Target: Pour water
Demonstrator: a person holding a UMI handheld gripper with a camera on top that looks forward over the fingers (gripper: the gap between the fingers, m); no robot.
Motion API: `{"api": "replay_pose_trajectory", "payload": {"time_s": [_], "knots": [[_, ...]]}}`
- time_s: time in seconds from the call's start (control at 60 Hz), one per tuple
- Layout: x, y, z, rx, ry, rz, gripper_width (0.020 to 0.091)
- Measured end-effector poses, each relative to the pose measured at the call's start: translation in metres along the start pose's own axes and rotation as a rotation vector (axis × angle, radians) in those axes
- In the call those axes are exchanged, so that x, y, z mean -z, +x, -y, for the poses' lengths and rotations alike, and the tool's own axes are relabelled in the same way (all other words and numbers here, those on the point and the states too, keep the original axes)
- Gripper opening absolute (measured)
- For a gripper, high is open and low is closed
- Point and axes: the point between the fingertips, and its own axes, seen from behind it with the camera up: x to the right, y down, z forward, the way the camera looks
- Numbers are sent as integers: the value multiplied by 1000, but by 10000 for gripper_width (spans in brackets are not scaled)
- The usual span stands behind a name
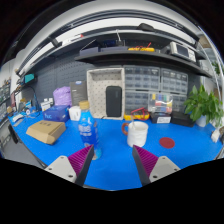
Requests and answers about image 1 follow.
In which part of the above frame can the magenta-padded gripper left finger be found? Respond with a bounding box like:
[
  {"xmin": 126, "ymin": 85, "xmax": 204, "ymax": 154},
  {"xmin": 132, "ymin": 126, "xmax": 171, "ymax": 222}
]
[{"xmin": 44, "ymin": 144, "xmax": 95, "ymax": 187}]

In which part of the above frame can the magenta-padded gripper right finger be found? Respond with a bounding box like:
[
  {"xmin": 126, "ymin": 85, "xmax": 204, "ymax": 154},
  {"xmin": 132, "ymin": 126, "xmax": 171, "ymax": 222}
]
[{"xmin": 132, "ymin": 144, "xmax": 181, "ymax": 187}]

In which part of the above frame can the blue drink bottle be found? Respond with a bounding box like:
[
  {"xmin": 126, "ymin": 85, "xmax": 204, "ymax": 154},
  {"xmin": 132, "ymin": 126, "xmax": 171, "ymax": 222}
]
[{"xmin": 77, "ymin": 100, "xmax": 103, "ymax": 161}]

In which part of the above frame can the flat round red coaster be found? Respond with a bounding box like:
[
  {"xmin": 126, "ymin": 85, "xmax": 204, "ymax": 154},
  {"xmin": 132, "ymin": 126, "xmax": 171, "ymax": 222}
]
[{"xmin": 158, "ymin": 136, "xmax": 176, "ymax": 150}]

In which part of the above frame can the white ribbed mug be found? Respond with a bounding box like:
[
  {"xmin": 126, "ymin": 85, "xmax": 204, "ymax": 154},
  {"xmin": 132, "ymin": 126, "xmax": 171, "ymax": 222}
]
[{"xmin": 121, "ymin": 120, "xmax": 149, "ymax": 148}]

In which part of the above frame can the brown cardboard box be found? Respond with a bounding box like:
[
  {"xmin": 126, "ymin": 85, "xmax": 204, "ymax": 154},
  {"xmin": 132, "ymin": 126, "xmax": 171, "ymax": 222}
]
[{"xmin": 25, "ymin": 120, "xmax": 67, "ymax": 146}]

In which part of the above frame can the black box with white label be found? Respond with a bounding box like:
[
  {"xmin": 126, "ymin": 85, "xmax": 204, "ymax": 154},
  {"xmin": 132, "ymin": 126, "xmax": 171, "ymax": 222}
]
[{"xmin": 149, "ymin": 112, "xmax": 172, "ymax": 125}]

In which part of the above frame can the white spoon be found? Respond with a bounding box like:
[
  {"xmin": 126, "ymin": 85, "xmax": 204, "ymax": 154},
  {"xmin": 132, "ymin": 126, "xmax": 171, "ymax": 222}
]
[{"xmin": 130, "ymin": 114, "xmax": 137, "ymax": 130}]

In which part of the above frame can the white product box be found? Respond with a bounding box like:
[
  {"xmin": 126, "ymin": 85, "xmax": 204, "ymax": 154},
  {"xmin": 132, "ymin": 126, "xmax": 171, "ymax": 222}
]
[{"xmin": 68, "ymin": 105, "xmax": 83, "ymax": 122}]

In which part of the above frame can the black flat case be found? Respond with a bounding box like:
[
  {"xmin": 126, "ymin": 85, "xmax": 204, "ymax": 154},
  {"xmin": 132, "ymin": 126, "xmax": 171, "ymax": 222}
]
[{"xmin": 170, "ymin": 110, "xmax": 196, "ymax": 128}]

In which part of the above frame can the blue product box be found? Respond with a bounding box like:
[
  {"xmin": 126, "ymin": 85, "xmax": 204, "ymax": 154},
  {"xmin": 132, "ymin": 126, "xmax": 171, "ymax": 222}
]
[{"xmin": 42, "ymin": 104, "xmax": 71, "ymax": 123}]

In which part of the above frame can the yellow multimeter with red leads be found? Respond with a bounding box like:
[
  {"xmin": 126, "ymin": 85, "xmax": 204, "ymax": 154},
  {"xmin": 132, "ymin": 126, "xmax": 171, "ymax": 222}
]
[{"xmin": 123, "ymin": 107, "xmax": 151, "ymax": 122}]

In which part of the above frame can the white power adapter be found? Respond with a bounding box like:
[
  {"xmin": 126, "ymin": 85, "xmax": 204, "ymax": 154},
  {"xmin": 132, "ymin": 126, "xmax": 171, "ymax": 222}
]
[{"xmin": 210, "ymin": 128, "xmax": 222, "ymax": 144}]

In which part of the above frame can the grey parts drawer cabinet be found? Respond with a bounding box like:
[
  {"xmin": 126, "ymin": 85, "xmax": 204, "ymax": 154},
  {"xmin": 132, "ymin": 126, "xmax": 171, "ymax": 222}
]
[
  {"xmin": 124, "ymin": 89, "xmax": 150, "ymax": 116},
  {"xmin": 171, "ymin": 93, "xmax": 188, "ymax": 114},
  {"xmin": 160, "ymin": 68, "xmax": 189, "ymax": 95},
  {"xmin": 123, "ymin": 65, "xmax": 162, "ymax": 92}
]

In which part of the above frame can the purple plastic bag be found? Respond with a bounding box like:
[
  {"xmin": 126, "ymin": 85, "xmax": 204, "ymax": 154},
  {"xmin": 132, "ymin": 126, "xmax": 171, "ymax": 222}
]
[{"xmin": 52, "ymin": 86, "xmax": 73, "ymax": 108}]

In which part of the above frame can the dark grey upright box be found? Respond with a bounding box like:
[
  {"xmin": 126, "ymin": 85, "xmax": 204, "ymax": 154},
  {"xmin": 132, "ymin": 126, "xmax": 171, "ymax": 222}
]
[{"xmin": 69, "ymin": 80, "xmax": 89, "ymax": 107}]

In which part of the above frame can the potted green plant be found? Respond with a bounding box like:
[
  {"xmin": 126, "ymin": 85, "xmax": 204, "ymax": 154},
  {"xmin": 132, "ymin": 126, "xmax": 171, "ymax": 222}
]
[{"xmin": 182, "ymin": 84, "xmax": 224, "ymax": 128}]

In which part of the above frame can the black rounded speaker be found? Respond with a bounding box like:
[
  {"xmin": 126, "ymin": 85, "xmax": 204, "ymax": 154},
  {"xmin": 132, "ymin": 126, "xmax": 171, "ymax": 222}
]
[{"xmin": 105, "ymin": 85, "xmax": 123, "ymax": 118}]

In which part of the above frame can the white perforated tray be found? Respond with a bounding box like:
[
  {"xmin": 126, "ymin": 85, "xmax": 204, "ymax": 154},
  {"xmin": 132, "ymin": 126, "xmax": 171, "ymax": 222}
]
[{"xmin": 86, "ymin": 67, "xmax": 126, "ymax": 121}]

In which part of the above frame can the black workbench shelf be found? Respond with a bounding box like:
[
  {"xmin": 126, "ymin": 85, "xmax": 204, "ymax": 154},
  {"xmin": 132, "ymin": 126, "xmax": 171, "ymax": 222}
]
[{"xmin": 73, "ymin": 49, "xmax": 214, "ymax": 79}]

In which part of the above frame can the grey oscilloscope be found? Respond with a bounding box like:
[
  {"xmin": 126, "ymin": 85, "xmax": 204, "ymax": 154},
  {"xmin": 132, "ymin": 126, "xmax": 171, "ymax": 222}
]
[{"xmin": 169, "ymin": 41, "xmax": 198, "ymax": 63}]

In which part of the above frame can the yellow meter with red leads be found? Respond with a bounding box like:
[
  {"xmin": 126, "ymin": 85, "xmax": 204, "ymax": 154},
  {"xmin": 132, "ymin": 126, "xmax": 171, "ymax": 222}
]
[{"xmin": 128, "ymin": 42, "xmax": 156, "ymax": 53}]

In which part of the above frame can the white metal shelf unit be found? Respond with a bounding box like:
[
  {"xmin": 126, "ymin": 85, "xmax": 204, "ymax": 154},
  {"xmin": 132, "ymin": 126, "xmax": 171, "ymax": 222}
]
[{"xmin": 198, "ymin": 31, "xmax": 224, "ymax": 88}]

